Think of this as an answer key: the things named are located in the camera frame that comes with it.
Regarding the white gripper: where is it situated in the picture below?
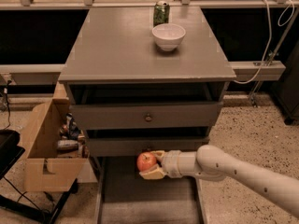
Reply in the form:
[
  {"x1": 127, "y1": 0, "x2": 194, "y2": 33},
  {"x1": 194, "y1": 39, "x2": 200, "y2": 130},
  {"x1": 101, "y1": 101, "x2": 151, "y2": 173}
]
[{"x1": 139, "y1": 150, "x2": 181, "y2": 180}]

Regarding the red apple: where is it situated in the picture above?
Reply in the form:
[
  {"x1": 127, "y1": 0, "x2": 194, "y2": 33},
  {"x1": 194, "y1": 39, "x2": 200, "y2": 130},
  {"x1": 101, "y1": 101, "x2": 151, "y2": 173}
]
[{"x1": 136, "y1": 152, "x2": 157, "y2": 172}]

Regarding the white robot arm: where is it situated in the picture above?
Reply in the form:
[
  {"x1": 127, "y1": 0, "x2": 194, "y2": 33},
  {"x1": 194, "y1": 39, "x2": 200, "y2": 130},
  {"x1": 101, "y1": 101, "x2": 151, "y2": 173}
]
[{"x1": 136, "y1": 145, "x2": 299, "y2": 217}]

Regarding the grey open bottom drawer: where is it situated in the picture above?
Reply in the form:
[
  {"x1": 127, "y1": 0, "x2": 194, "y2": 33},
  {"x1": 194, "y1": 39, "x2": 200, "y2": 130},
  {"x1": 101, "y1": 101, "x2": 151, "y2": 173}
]
[{"x1": 95, "y1": 156, "x2": 206, "y2": 224}]

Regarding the grey top drawer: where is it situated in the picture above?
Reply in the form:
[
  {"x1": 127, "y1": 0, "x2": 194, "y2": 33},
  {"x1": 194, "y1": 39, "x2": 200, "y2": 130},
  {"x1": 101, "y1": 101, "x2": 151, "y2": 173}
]
[{"x1": 70, "y1": 102, "x2": 222, "y2": 130}]

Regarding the grey middle drawer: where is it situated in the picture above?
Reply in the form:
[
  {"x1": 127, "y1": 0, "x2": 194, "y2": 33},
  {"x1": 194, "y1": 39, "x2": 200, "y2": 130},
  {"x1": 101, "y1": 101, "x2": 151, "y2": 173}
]
[{"x1": 86, "y1": 136, "x2": 209, "y2": 157}]

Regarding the grey drawer cabinet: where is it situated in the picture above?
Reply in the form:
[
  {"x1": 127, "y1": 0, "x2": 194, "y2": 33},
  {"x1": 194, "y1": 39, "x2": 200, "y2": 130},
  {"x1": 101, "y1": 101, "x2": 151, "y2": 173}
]
[{"x1": 57, "y1": 6, "x2": 237, "y2": 161}]

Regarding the silver can in box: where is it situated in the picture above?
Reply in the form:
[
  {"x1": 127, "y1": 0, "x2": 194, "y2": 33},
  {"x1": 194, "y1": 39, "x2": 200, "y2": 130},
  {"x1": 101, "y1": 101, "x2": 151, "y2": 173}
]
[{"x1": 57, "y1": 140, "x2": 78, "y2": 150}]

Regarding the dark bottle in box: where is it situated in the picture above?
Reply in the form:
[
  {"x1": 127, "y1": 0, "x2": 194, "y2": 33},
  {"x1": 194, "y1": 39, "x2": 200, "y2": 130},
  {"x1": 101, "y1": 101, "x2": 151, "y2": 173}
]
[{"x1": 59, "y1": 113, "x2": 81, "y2": 140}]

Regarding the cardboard box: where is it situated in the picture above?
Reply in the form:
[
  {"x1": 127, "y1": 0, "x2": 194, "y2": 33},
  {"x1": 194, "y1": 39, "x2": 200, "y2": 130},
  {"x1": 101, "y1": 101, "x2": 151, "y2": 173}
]
[{"x1": 18, "y1": 97, "x2": 90, "y2": 193}]

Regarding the white ceramic bowl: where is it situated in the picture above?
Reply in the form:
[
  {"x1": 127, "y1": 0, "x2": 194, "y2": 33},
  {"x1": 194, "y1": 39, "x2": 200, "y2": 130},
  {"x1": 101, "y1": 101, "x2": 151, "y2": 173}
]
[{"x1": 152, "y1": 23, "x2": 186, "y2": 51}]

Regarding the black stand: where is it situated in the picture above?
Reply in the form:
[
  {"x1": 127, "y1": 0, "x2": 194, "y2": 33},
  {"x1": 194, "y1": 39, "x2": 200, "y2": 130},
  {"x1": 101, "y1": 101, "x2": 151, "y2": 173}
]
[{"x1": 0, "y1": 129, "x2": 78, "y2": 224}]

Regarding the green soda can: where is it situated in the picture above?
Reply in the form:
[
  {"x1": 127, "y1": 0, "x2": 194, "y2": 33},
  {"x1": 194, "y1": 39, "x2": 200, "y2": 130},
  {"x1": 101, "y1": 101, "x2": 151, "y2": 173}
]
[{"x1": 153, "y1": 1, "x2": 170, "y2": 26}]

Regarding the black floor cable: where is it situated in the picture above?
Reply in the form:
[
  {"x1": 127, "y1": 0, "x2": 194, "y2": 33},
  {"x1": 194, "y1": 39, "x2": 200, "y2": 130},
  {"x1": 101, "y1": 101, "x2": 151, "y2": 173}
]
[{"x1": 2, "y1": 175, "x2": 50, "y2": 217}]

